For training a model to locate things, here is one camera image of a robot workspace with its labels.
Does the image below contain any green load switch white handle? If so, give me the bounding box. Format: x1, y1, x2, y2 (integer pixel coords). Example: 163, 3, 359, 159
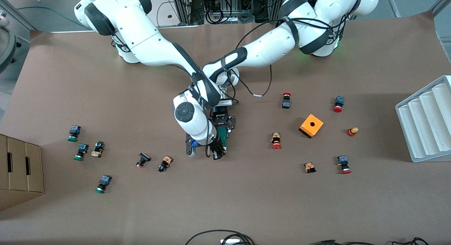
216, 125, 230, 152

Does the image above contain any black flat button red terminal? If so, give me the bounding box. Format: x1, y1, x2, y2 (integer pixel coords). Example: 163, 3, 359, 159
136, 152, 152, 169

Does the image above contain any green mushroom push button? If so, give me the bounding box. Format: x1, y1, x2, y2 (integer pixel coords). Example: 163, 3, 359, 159
94, 174, 112, 194
68, 125, 82, 142
74, 143, 89, 161

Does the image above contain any white board with hole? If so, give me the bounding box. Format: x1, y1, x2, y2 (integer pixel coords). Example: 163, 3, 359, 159
148, 0, 202, 29

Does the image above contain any white ribbed tray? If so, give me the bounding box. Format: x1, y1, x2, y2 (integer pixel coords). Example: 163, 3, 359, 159
395, 75, 451, 163

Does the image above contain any brown cardboard box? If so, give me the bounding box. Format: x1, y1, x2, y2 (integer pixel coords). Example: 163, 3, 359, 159
0, 134, 45, 212

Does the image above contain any grey round stand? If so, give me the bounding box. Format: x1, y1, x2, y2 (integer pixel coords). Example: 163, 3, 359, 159
0, 9, 17, 75

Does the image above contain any black looped cable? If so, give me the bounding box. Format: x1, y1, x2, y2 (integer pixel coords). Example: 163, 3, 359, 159
185, 230, 256, 245

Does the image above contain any orange button enclosure box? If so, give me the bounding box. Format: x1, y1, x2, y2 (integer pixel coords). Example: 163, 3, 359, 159
298, 114, 324, 139

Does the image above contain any black coiled cable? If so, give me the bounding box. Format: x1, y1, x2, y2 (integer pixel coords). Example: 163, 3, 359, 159
205, 6, 225, 25

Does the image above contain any aluminium profile frame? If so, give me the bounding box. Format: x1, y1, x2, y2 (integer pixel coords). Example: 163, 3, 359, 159
172, 0, 205, 25
267, 0, 286, 22

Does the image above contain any black thin cable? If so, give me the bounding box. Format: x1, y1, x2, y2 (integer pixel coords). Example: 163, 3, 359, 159
391, 237, 430, 245
310, 239, 376, 245

